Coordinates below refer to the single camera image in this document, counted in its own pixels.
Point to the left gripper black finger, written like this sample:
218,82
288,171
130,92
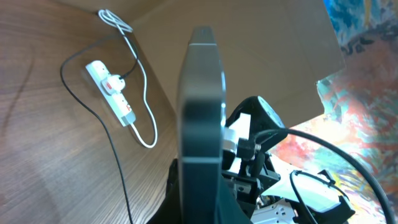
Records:
200,195

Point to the white charger plug adapter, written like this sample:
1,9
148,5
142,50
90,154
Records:
113,84

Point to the white power strip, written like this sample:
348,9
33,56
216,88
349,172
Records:
117,102

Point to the colourful patterned cloth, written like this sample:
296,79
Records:
360,104

